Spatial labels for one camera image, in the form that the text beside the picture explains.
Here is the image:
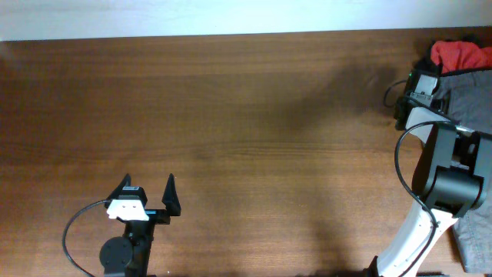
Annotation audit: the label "red garment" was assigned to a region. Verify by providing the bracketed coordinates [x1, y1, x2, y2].
[430, 41, 491, 74]

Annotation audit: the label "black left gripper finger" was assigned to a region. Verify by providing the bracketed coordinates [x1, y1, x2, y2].
[161, 174, 181, 216]
[106, 173, 131, 201]

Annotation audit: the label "grey shorts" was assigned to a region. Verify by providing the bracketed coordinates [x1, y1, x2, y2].
[436, 70, 491, 275]

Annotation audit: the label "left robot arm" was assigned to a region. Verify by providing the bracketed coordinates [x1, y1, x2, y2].
[99, 174, 181, 277]

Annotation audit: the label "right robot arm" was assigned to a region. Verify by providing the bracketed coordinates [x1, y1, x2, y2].
[362, 68, 491, 276]

